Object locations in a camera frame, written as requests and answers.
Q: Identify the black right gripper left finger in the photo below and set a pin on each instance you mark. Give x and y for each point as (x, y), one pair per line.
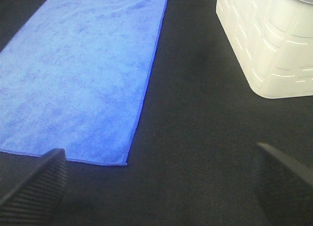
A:
(33, 200)

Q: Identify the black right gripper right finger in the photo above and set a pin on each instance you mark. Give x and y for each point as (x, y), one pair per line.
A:
(283, 186)

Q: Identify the blue microfiber towel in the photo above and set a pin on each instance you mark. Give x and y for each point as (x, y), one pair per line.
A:
(75, 77)

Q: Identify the white plastic storage bin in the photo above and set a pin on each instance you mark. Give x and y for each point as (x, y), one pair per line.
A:
(273, 43)

